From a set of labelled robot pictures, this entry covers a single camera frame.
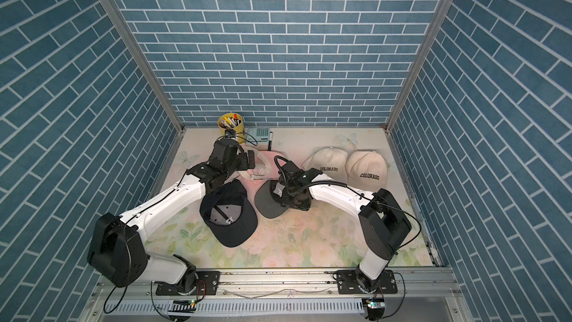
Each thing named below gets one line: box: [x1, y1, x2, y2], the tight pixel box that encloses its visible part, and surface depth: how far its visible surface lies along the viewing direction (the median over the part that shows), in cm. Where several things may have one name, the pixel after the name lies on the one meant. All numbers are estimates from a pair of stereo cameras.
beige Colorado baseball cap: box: [345, 149, 389, 191], surface depth 98 cm
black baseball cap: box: [199, 178, 259, 249], surface depth 88 cm
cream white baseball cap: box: [301, 146, 349, 180], surface depth 101 cm
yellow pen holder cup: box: [217, 112, 246, 144], surface depth 110 cm
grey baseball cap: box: [254, 178, 290, 219], surface depth 96 cm
